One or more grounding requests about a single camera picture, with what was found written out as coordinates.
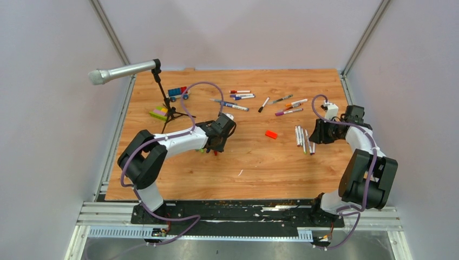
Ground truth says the dark blue cap marker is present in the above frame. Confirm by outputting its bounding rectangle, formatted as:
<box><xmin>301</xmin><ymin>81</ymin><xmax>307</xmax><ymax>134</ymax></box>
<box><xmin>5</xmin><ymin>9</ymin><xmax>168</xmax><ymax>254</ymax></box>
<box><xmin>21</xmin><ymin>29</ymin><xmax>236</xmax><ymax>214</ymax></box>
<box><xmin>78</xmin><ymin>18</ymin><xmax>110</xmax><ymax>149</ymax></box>
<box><xmin>304</xmin><ymin>129</ymin><xmax>314</xmax><ymax>155</ymax></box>

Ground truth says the brown cap marker pen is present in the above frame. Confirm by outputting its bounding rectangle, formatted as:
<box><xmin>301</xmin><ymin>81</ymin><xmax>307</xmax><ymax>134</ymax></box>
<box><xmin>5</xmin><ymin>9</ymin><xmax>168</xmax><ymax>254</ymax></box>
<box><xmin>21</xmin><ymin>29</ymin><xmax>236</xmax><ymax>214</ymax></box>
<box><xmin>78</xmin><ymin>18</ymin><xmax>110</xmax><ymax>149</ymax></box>
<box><xmin>295</xmin><ymin>126</ymin><xmax>301</xmax><ymax>147</ymax></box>

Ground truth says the light green cap marker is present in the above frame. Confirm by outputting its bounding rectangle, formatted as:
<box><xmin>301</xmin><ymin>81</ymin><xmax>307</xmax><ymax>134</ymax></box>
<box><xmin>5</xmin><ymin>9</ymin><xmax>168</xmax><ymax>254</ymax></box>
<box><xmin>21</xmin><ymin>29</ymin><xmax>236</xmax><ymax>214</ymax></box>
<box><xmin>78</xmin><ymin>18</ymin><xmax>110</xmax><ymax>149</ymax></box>
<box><xmin>300</xmin><ymin>128</ymin><xmax>307</xmax><ymax>154</ymax></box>

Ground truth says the green cap marker pen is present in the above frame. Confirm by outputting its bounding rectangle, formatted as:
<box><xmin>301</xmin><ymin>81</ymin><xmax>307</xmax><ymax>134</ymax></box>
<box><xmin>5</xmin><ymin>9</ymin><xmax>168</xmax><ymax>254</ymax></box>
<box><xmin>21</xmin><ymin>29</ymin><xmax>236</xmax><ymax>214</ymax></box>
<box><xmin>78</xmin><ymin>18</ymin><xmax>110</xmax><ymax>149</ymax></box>
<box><xmin>297</xmin><ymin>126</ymin><xmax>304</xmax><ymax>146</ymax></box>

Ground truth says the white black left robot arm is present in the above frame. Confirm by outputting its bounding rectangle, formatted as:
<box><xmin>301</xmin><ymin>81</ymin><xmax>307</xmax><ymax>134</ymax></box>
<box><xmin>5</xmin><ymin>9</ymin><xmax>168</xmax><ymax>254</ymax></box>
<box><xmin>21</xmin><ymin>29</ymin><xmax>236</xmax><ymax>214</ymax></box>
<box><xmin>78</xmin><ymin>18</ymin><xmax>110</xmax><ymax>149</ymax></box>
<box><xmin>117</xmin><ymin>113</ymin><xmax>237</xmax><ymax>224</ymax></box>

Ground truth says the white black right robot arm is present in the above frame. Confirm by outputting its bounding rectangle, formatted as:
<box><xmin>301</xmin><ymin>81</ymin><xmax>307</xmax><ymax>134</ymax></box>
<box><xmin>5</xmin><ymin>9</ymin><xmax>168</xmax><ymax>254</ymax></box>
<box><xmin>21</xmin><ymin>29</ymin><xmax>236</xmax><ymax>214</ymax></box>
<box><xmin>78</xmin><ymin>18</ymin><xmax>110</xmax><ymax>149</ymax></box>
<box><xmin>309</xmin><ymin>102</ymin><xmax>398</xmax><ymax>226</ymax></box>

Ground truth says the orange cap white marker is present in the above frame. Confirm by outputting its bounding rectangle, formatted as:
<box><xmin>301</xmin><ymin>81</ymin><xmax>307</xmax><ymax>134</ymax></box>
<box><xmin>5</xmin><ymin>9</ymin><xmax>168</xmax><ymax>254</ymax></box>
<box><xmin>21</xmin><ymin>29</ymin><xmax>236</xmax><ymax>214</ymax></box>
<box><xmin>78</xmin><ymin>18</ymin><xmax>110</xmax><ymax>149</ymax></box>
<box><xmin>285</xmin><ymin>99</ymin><xmax>308</xmax><ymax>107</ymax></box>

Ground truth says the black cap marker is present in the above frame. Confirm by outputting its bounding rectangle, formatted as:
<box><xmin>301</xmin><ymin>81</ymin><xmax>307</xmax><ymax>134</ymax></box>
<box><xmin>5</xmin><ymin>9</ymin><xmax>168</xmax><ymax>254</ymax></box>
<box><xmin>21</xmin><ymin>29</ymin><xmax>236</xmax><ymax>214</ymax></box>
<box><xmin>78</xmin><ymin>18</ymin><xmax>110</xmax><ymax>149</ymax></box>
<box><xmin>258</xmin><ymin>97</ymin><xmax>270</xmax><ymax>113</ymax></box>

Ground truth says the purple cap marker far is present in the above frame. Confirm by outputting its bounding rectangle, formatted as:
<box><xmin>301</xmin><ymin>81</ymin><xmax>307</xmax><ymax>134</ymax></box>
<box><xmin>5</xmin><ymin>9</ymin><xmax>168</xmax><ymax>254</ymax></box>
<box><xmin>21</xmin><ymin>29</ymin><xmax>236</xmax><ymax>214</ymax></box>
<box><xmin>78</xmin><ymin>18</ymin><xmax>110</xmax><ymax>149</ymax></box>
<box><xmin>230</xmin><ymin>93</ymin><xmax>254</xmax><ymax>98</ymax></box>

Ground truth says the purple cap marker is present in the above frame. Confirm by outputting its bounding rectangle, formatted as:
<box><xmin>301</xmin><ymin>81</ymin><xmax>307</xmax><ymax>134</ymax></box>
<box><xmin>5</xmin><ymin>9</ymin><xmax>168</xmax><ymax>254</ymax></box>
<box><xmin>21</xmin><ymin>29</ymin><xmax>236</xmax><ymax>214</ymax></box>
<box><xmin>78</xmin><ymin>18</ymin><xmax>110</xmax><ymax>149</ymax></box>
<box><xmin>230</xmin><ymin>93</ymin><xmax>254</xmax><ymax>98</ymax></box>
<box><xmin>275</xmin><ymin>108</ymin><xmax>304</xmax><ymax>116</ymax></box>

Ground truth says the purple cap marker right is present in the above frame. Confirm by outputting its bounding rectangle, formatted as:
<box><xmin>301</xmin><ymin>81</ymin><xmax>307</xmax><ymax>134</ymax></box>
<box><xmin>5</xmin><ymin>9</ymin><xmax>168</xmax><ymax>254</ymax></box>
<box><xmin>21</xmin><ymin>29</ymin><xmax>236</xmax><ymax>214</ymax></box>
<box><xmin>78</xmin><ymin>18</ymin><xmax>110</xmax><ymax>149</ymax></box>
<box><xmin>275</xmin><ymin>108</ymin><xmax>304</xmax><ymax>116</ymax></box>

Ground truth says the orange red eraser block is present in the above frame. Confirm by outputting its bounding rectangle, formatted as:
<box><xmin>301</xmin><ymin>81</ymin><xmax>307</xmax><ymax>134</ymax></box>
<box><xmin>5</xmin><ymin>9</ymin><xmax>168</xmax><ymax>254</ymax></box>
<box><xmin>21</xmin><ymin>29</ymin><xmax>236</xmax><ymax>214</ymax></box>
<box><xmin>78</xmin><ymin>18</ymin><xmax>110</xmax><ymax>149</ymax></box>
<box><xmin>265</xmin><ymin>130</ymin><xmax>278</xmax><ymax>139</ymax></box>

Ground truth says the dark green grey marker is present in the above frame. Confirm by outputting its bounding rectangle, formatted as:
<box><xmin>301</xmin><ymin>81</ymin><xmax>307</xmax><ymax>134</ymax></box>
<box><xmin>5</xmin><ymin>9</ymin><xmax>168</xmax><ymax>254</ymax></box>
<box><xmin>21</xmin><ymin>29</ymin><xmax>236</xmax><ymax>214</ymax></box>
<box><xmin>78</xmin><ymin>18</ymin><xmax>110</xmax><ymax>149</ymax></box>
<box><xmin>269</xmin><ymin>94</ymin><xmax>293</xmax><ymax>105</ymax></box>

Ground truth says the blue red toy truck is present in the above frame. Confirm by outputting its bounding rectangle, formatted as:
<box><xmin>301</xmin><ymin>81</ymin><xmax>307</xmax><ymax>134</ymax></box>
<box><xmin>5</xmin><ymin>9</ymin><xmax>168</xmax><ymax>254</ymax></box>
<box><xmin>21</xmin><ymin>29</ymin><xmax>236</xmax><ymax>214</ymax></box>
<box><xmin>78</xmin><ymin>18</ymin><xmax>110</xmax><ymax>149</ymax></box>
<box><xmin>166</xmin><ymin>87</ymin><xmax>189</xmax><ymax>102</ymax></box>

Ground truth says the green pink yellow block stack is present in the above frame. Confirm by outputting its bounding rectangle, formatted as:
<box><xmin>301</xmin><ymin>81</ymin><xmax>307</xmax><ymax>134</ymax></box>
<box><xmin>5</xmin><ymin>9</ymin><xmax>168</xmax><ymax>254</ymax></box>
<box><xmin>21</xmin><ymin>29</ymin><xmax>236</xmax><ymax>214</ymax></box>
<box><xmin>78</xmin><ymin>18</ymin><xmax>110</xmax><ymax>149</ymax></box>
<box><xmin>149</xmin><ymin>106</ymin><xmax>168</xmax><ymax>121</ymax></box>

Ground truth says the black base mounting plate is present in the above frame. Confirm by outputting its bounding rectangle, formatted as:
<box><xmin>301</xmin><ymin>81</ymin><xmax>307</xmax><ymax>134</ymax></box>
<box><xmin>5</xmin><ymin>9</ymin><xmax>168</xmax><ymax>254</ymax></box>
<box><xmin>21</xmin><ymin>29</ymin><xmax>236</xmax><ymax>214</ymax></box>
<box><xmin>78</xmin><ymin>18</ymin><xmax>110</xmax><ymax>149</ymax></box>
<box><xmin>130</xmin><ymin>199</ymin><xmax>344</xmax><ymax>237</ymax></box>

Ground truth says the silver microphone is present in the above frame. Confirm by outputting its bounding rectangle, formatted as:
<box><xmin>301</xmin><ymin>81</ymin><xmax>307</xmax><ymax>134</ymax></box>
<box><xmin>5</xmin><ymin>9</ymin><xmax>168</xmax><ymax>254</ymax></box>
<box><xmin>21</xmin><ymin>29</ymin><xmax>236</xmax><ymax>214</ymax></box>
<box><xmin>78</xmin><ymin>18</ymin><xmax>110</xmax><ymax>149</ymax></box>
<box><xmin>88</xmin><ymin>59</ymin><xmax>161</xmax><ymax>86</ymax></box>

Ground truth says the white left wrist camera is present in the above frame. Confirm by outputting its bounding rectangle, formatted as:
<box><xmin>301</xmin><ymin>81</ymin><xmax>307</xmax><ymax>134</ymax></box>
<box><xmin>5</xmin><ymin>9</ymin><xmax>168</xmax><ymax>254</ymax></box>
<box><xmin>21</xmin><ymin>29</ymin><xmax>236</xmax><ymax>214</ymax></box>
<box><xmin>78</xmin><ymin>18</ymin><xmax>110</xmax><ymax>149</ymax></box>
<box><xmin>219</xmin><ymin>113</ymin><xmax>234</xmax><ymax>120</ymax></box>

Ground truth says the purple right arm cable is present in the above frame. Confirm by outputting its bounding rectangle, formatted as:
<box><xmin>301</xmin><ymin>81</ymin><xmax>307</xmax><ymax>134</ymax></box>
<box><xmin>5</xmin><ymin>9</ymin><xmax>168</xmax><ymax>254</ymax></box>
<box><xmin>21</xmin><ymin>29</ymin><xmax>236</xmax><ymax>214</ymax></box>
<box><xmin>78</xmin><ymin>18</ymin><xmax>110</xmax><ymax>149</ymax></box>
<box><xmin>310</xmin><ymin>94</ymin><xmax>379</xmax><ymax>251</ymax></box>

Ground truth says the slotted grey cable duct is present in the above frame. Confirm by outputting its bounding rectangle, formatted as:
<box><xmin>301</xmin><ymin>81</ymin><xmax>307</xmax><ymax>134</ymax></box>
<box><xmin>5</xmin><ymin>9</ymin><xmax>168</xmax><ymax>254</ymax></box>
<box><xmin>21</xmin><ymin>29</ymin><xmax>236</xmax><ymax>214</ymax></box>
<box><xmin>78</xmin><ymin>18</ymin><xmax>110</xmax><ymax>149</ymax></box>
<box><xmin>87</xmin><ymin>226</ymin><xmax>314</xmax><ymax>243</ymax></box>

